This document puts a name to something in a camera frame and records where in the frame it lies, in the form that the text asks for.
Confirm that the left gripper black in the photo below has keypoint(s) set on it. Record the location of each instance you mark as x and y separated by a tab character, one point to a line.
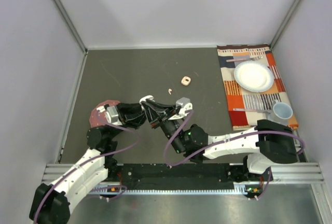
131	115

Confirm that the right aluminium corner post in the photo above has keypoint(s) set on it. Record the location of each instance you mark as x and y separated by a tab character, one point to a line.
285	22

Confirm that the pink polka dot plate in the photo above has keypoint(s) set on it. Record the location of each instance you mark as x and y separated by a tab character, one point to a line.
97	117

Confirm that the light blue cup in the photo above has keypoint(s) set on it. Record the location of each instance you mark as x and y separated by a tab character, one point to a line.
280	113

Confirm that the pink handled fork rear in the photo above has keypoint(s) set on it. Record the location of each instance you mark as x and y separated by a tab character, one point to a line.
245	59

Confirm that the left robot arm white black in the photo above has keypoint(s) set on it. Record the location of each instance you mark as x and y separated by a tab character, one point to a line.
55	202

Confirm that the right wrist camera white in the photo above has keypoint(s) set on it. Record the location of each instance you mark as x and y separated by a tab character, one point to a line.
184	105

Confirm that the patterned orange placemat cloth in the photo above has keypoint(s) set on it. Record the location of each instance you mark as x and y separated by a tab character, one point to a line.
236	96

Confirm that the white earbud charging case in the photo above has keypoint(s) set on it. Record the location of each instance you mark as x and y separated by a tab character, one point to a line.
148	97

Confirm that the left aluminium corner post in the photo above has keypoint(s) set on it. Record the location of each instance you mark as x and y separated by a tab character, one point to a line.
68	22

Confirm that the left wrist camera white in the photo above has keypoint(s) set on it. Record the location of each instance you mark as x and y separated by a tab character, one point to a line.
111	114

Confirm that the white paper plate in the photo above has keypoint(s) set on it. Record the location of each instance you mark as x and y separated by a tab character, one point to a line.
253	76

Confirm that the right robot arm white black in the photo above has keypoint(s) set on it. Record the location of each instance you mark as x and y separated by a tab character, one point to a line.
266	144

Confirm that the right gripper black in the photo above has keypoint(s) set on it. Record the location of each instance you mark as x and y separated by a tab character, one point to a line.
155	112

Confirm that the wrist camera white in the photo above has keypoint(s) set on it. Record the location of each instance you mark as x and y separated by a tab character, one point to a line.
111	114
184	105

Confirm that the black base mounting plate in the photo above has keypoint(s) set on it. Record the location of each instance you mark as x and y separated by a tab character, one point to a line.
203	176

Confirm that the aluminium corner post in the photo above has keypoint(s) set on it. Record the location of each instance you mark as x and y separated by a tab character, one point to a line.
285	22
68	22

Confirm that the pink earbud charging case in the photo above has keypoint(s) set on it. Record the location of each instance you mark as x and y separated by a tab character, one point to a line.
186	81

